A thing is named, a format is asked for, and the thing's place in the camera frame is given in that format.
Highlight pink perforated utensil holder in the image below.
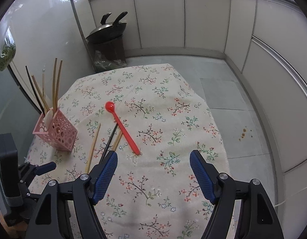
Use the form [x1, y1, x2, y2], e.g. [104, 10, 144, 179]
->
[33, 109, 77, 152]

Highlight white spoon wooden handle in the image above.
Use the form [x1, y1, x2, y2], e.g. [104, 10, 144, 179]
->
[42, 69, 54, 128]

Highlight black chopstick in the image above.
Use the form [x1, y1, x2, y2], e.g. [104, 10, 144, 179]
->
[99, 123, 118, 163]
[25, 66, 45, 115]

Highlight long bamboo chopstick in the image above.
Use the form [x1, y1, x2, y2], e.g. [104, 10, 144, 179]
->
[55, 60, 63, 110]
[52, 58, 57, 115]

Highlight white kitchen cabinets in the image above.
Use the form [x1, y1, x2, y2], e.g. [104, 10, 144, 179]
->
[89, 0, 307, 238]

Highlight red plastic spoon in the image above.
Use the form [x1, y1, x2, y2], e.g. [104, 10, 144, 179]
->
[105, 101, 141, 155]

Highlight floral tablecloth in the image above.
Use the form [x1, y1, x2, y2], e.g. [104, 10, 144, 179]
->
[27, 64, 229, 238]

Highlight green vegetables plastic bag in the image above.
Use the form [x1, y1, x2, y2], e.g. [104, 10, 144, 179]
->
[94, 50, 126, 72]

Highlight hanging bag of greens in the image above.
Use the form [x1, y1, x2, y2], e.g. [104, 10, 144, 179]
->
[0, 26, 16, 71]

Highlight brown trash bin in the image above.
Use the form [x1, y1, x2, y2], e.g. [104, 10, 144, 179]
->
[88, 36, 126, 64]

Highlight black wok with lid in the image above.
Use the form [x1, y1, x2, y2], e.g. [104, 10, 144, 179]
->
[86, 11, 128, 44]

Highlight mop pole black clamp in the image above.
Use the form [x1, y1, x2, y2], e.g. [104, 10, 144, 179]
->
[69, 0, 97, 72]

